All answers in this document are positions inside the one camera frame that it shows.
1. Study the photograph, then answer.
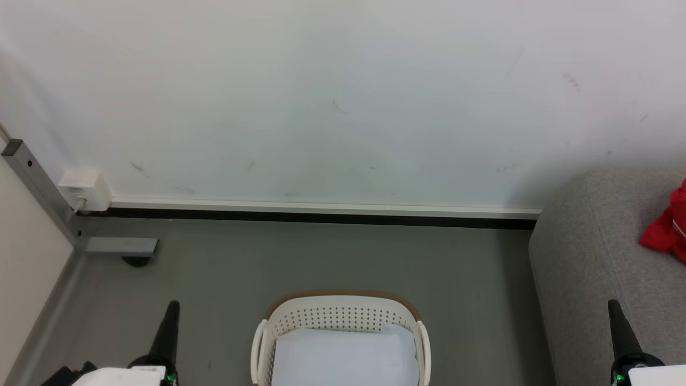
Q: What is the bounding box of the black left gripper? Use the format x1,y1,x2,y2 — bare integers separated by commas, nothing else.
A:
128,300,182,386

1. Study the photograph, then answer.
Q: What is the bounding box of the white and black skirting board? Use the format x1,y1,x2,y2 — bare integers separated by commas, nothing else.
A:
78,197,542,231

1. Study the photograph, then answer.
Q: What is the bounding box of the white perforated laundry basket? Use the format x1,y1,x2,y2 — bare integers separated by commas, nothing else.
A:
251,289,431,386

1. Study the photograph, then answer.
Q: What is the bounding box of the white wall outlet box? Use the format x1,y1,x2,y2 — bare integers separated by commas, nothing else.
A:
57,169,112,213

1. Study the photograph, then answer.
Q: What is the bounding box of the grey fabric sofa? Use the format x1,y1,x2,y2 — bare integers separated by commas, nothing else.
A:
528,166,686,386

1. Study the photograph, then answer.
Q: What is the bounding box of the pale blue garment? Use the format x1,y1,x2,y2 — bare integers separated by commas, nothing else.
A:
271,323,419,386

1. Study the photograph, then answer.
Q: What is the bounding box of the grey metal foot bar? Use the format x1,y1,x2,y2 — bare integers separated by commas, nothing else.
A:
85,237,159,257

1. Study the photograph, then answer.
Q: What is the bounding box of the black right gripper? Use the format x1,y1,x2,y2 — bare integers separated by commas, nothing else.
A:
607,299,666,386

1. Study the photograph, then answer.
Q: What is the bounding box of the red garment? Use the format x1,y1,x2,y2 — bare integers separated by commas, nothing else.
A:
638,180,686,264

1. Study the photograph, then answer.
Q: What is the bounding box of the grey metal frame post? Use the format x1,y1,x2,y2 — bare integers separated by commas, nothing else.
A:
0,138,81,248

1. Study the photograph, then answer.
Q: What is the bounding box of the beige partition panel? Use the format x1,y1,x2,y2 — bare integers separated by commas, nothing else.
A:
0,155,74,372

